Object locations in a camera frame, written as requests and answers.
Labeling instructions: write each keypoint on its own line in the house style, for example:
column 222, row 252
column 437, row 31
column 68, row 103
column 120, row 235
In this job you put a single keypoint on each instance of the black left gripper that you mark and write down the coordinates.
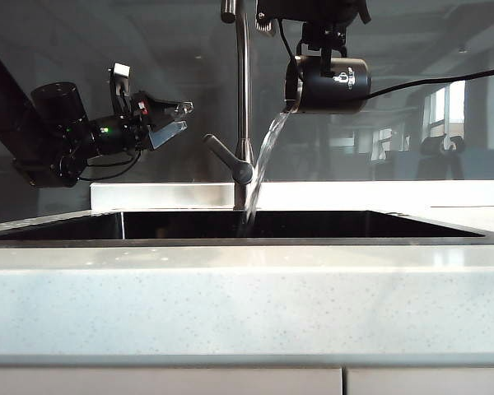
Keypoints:
column 156, row 109

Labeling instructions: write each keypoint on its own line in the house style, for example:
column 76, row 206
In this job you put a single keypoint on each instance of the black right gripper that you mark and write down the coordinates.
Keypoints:
column 313, row 10

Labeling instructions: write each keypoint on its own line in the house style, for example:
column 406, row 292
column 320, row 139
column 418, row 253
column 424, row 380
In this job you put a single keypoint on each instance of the black steel mug with logo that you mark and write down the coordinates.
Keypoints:
column 333, row 90

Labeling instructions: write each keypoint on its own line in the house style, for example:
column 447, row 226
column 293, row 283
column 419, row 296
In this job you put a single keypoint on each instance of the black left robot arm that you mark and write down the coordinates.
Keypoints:
column 45, row 123

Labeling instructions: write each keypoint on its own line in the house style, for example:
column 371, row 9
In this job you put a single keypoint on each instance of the brushed steel gooseneck faucet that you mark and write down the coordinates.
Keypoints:
column 243, row 82

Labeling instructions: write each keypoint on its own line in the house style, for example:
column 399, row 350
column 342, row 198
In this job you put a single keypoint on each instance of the clear water stream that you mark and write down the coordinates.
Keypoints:
column 267, row 148

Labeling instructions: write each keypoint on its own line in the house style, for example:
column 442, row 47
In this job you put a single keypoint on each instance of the black undermount sink basin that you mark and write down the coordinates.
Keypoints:
column 313, row 226

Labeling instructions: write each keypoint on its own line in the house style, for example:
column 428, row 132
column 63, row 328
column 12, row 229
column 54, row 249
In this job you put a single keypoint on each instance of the wide beige cabinet door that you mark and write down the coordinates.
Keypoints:
column 160, row 382

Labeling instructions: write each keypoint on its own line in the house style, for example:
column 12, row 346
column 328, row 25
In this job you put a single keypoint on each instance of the narrow beige cabinet door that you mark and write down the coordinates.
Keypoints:
column 428, row 382

